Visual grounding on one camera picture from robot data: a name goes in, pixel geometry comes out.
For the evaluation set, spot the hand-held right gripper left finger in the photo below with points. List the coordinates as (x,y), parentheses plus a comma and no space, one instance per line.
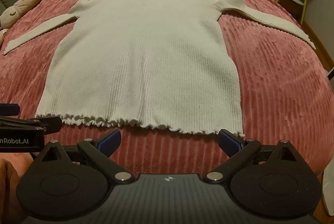
(110,141)

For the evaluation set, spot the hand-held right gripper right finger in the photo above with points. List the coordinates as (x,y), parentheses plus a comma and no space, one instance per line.
(230,141)

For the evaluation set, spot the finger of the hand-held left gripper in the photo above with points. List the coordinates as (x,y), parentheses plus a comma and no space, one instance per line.
(39,123)
(9,109)

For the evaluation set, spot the white ribbed knit sweater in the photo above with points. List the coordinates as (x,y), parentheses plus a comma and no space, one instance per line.
(146,57)

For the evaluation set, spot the person's left hand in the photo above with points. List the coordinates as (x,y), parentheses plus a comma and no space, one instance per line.
(13,182)

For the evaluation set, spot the pink ribbed bedspread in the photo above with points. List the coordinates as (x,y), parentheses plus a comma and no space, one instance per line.
(274,83)

